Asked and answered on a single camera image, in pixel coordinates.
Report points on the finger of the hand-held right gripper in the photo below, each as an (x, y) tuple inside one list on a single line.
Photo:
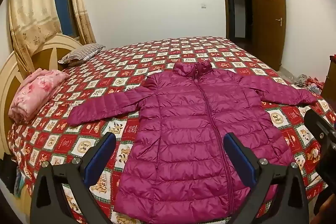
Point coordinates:
[(313, 121)]

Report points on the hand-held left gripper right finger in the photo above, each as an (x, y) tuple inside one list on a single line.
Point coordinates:
[(240, 158)]

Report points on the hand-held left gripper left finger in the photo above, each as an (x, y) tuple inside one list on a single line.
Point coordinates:
[(98, 158)]

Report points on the magenta puffer jacket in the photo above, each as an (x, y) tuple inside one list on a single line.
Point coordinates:
[(183, 121)]

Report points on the pile of clothes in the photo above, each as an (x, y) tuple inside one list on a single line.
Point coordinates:
[(307, 83)]

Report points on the brown wooden cabinet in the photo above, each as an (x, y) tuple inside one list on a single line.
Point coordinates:
[(330, 79)]

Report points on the pink folded blanket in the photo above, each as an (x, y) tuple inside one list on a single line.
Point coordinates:
[(36, 92)]

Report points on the black bag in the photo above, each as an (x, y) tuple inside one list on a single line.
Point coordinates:
[(8, 174)]

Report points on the red patterned bedspread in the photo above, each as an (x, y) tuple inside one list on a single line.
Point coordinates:
[(105, 64)]

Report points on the brown wooden door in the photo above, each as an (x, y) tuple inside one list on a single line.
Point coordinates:
[(267, 29)]

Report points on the striped pillow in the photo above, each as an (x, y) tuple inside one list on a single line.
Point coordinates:
[(81, 53)]

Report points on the cream wooden headboard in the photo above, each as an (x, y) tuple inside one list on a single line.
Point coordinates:
[(44, 53)]

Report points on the wide beige floral curtain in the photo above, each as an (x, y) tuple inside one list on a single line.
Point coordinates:
[(31, 8)]

